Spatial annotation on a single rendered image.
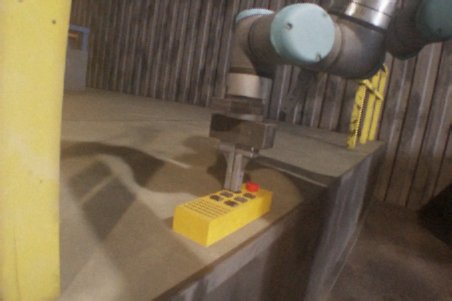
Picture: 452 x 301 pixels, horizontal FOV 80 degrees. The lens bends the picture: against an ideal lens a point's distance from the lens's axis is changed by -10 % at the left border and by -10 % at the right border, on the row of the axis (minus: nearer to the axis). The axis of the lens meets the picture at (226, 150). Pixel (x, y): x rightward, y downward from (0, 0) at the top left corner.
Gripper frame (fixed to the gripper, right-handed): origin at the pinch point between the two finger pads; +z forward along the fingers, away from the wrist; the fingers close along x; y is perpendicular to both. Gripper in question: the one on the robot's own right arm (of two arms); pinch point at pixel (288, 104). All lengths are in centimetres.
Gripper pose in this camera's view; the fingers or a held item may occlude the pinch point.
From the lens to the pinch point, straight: 70.3
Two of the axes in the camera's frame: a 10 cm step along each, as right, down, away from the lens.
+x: 2.7, -0.2, 9.6
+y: 7.9, 5.7, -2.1
